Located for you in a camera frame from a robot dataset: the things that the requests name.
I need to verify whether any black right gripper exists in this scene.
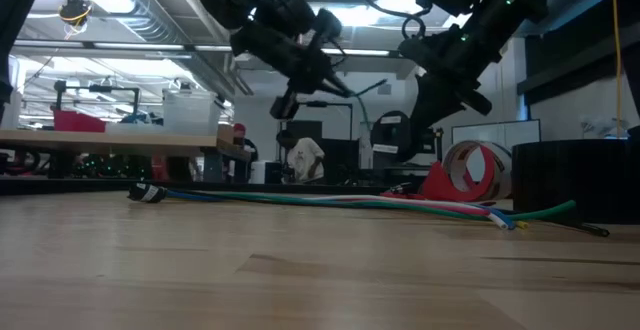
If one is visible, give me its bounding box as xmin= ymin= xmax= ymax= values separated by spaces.
xmin=398 ymin=19 xmax=501 ymax=164

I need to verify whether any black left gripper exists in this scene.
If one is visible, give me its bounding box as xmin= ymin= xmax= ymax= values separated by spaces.
xmin=230 ymin=0 xmax=355 ymax=121

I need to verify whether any black spool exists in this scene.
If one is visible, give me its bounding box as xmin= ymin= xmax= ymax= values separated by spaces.
xmin=369 ymin=110 xmax=415 ymax=165

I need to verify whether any red white spool with stickers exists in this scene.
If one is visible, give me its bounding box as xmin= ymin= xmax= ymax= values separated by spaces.
xmin=418 ymin=139 xmax=513 ymax=204

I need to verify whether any multicoloured cable bundle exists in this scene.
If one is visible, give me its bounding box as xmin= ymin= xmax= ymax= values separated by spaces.
xmin=384 ymin=192 xmax=491 ymax=216

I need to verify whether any white cord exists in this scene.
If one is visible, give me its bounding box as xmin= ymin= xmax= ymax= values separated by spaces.
xmin=309 ymin=195 xmax=509 ymax=230

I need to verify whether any bundle of coloured cables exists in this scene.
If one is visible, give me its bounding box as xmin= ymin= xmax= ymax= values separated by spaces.
xmin=164 ymin=191 xmax=517 ymax=231

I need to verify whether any bundle of coloured wires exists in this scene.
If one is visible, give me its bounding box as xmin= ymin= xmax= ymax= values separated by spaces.
xmin=499 ymin=209 xmax=611 ymax=238

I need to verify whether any person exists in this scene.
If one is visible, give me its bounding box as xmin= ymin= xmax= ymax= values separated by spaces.
xmin=231 ymin=122 xmax=250 ymax=147
xmin=276 ymin=129 xmax=327 ymax=185

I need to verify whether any clear plastic storage box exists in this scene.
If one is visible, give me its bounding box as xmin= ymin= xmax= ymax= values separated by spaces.
xmin=162 ymin=88 xmax=224 ymax=137

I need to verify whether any ceiling light bar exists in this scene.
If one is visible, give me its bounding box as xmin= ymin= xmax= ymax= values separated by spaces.
xmin=9 ymin=39 xmax=401 ymax=64

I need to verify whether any red bin on workbench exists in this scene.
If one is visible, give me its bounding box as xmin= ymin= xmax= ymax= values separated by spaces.
xmin=53 ymin=109 xmax=108 ymax=133

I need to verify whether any black robot rig frame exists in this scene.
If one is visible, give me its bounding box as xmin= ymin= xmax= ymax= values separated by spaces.
xmin=53 ymin=79 xmax=142 ymax=117
xmin=297 ymin=100 xmax=354 ymax=186

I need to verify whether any grey duct tape roll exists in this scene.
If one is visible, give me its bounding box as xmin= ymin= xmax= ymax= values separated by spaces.
xmin=511 ymin=138 xmax=640 ymax=225

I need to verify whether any black taped cord bundle end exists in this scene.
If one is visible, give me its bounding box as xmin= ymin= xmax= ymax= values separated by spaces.
xmin=126 ymin=182 xmax=169 ymax=205

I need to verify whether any metal wheeled cart frame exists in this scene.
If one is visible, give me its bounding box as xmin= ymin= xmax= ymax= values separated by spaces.
xmin=0 ymin=128 xmax=251 ymax=184

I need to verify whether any black ceiling camera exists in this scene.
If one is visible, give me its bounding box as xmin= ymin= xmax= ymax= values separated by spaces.
xmin=57 ymin=0 xmax=95 ymax=39

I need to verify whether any black table frame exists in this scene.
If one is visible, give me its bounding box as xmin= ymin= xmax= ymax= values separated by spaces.
xmin=0 ymin=176 xmax=426 ymax=197

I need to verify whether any black overhead rig frame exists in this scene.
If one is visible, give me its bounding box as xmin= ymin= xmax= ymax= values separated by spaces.
xmin=0 ymin=0 xmax=49 ymax=121

